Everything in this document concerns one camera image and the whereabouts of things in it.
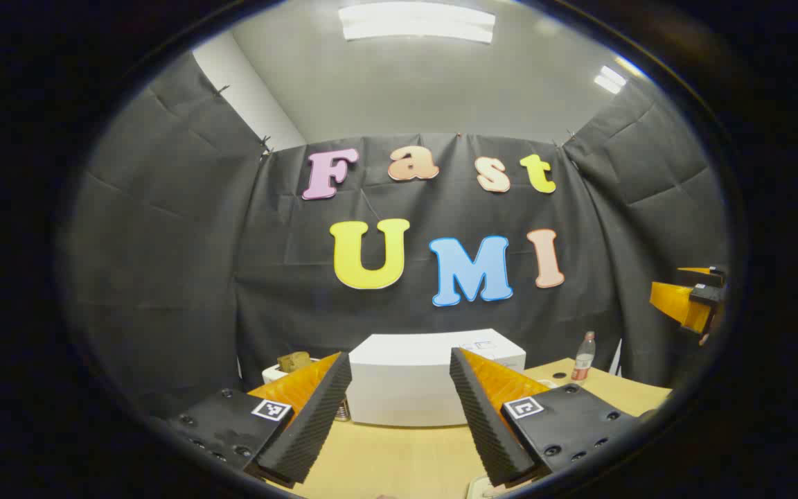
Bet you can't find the large ceiling light panel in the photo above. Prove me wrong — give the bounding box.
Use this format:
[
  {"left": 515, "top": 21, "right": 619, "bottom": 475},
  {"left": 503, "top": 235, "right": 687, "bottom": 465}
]
[{"left": 338, "top": 1, "right": 497, "bottom": 44}]

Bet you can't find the white microwave oven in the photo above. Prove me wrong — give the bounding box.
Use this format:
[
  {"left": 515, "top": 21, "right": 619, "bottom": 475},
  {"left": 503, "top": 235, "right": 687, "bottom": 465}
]
[{"left": 347, "top": 329, "right": 526, "bottom": 427}]

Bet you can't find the clear plastic bottle red label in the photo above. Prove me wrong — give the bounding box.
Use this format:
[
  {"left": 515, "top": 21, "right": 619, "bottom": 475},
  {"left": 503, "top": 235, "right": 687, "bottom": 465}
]
[{"left": 571, "top": 331, "right": 596, "bottom": 385}]

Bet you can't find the white toaster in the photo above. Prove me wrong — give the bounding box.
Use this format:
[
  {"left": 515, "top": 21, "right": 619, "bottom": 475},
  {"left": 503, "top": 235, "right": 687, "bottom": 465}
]
[{"left": 263, "top": 358, "right": 318, "bottom": 385}]

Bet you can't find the pale green square plate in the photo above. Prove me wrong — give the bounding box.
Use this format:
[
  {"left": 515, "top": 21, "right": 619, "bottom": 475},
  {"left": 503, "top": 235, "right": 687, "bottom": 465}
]
[{"left": 467, "top": 475, "right": 511, "bottom": 499}]

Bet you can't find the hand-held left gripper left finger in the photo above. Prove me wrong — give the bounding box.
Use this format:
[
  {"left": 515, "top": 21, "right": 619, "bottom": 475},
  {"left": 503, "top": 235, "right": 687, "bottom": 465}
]
[{"left": 163, "top": 351, "right": 353, "bottom": 488}]

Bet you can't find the black backdrop cloth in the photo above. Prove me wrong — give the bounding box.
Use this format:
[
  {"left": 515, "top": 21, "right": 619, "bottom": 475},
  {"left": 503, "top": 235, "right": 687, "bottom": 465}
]
[{"left": 60, "top": 52, "right": 729, "bottom": 423}]

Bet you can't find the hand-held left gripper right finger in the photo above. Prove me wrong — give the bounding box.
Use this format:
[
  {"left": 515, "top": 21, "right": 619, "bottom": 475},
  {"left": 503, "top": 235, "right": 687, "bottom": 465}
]
[{"left": 450, "top": 347, "right": 649, "bottom": 488}]

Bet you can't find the small ceiling light panel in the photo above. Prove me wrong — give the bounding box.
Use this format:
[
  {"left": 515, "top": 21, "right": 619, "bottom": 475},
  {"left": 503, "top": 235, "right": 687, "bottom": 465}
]
[{"left": 594, "top": 65, "right": 627, "bottom": 95}]

